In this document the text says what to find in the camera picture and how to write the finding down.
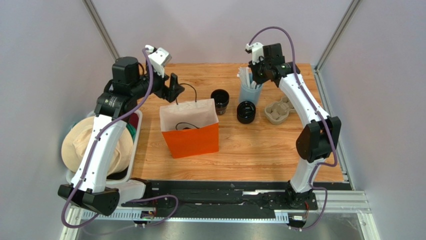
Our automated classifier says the orange paper bag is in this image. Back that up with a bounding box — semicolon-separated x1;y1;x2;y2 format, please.
159;96;219;159

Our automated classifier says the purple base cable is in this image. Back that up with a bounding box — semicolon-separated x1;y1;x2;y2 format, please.
128;193;180;228

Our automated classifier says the light blue straw holder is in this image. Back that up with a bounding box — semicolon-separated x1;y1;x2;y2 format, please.
238;80;263;106

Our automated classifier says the green cloth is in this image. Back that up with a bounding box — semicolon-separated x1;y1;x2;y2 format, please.
126;123;137;142

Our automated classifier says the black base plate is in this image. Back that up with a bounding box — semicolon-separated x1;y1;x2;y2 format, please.
146;179;319;220

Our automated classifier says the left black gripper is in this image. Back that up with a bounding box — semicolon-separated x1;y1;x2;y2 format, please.
130;58;185;104

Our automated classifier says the black lid stack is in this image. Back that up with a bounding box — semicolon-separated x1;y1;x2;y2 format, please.
236;101;256;124

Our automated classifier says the white plastic tray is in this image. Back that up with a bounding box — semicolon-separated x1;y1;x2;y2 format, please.
65;110;143;185

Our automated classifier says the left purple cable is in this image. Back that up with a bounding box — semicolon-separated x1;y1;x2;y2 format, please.
60;48;155;229

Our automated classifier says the beige hat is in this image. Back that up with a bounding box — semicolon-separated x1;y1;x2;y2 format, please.
61;116;134;175

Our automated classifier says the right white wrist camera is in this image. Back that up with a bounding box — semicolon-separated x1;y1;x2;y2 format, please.
245;42;264;65

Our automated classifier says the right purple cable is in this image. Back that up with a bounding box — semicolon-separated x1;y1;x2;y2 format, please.
247;26;339;231

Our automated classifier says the bottom pulp cup carrier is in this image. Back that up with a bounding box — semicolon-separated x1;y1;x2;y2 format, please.
264;95;296;125

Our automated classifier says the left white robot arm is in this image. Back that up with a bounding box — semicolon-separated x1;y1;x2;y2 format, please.
57;53;185;216

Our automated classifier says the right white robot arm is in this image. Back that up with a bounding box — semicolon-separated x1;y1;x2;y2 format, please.
245;42;342;208

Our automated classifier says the dark red cloth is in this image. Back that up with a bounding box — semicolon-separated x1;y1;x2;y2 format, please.
128;112;140;130

